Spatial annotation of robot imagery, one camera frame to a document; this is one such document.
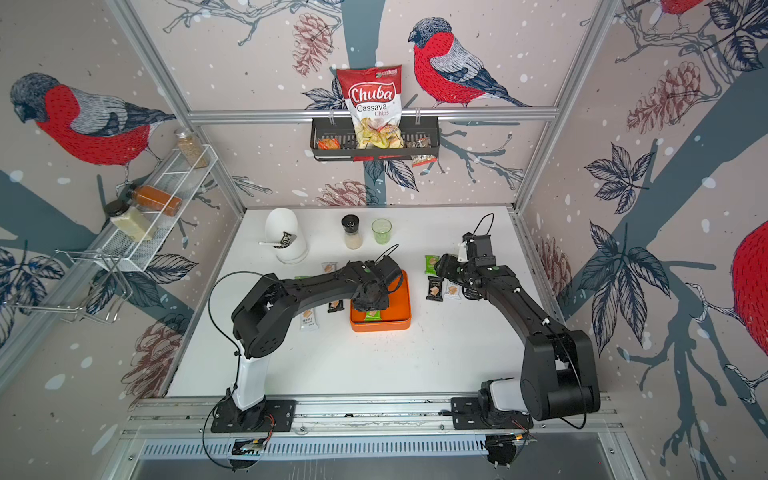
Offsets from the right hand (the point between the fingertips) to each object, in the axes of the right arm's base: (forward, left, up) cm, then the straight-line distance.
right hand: (442, 265), depth 89 cm
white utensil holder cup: (+16, +56, +1) cm, 58 cm away
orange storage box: (-12, +13, -11) cm, 21 cm away
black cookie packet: (-11, +32, -9) cm, 35 cm away
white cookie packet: (-3, -4, -10) cm, 11 cm away
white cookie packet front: (+4, +37, -10) cm, 39 cm away
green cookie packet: (-13, +21, -9) cm, 26 cm away
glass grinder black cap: (+16, +30, 0) cm, 35 cm away
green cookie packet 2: (+9, +2, -11) cm, 14 cm away
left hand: (-8, +17, -9) cm, 21 cm away
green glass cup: (+20, +20, -7) cm, 29 cm away
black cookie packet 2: (-2, +1, -10) cm, 10 cm away
